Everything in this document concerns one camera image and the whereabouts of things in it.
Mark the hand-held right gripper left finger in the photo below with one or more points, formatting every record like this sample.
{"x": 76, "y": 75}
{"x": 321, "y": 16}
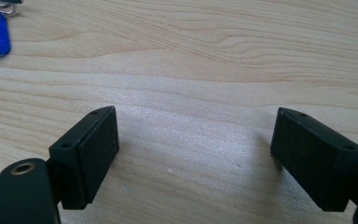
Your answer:
{"x": 87, "y": 158}

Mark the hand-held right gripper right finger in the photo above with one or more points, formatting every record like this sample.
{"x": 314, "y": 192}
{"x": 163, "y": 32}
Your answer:
{"x": 313, "y": 158}

